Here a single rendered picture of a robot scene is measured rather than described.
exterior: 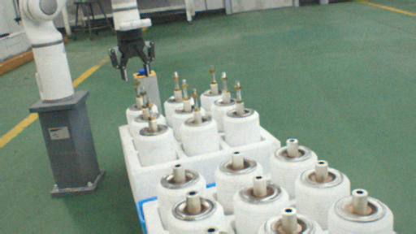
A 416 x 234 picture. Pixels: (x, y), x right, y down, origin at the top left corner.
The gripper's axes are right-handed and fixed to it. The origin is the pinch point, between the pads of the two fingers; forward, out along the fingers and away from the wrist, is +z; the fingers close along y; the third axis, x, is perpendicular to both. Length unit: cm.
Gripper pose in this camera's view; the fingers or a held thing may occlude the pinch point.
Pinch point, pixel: (136, 75)
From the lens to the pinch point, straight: 133.1
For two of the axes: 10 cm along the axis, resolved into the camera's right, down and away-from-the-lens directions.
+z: 1.2, 9.4, 3.1
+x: 5.1, 2.1, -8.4
